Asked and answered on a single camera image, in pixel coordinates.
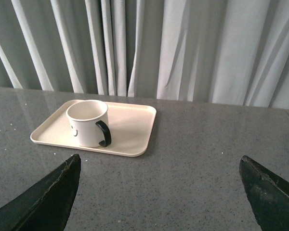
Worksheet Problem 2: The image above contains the cream rectangular plastic tray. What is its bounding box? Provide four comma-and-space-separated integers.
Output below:
30, 100, 157, 157

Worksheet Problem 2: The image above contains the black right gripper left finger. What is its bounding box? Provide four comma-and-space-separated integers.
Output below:
0, 154, 81, 231

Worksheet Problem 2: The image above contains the grey pleated curtain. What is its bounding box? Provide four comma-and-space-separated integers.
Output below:
0, 0, 289, 109

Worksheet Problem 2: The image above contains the white smiley mug black handle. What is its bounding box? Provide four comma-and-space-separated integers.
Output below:
66, 100, 112, 148

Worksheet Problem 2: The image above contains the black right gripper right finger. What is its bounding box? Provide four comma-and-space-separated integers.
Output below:
239, 155, 289, 231

